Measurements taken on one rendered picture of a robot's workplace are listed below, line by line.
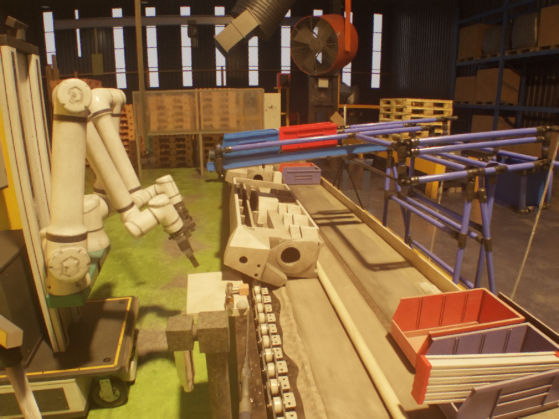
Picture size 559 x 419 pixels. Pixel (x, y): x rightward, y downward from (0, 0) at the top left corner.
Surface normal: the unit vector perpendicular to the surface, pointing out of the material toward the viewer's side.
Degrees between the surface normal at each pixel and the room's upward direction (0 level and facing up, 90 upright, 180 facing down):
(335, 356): 0
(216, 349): 90
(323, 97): 90
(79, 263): 97
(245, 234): 38
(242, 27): 90
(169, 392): 0
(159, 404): 0
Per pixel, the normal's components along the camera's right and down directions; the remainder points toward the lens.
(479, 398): 0.14, 0.32
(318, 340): 0.00, -0.96
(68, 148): 0.52, 0.22
